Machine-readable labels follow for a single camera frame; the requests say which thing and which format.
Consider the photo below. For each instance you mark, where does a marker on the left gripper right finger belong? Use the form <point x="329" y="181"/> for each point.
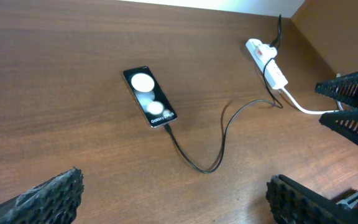
<point x="291" y="202"/>

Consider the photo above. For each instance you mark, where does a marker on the black smartphone with white circles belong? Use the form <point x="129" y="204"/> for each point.
<point x="149" y="96"/>

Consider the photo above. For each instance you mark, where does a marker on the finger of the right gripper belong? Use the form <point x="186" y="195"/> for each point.
<point x="344" y="123"/>
<point x="343" y="89"/>

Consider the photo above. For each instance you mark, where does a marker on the white usb charger plug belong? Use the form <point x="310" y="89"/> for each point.
<point x="264" y="53"/>

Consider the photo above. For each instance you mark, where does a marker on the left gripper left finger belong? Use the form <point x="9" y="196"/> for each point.
<point x="54" y="201"/>

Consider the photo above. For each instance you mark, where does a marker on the white power strip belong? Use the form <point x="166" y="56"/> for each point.
<point x="273" y="75"/>

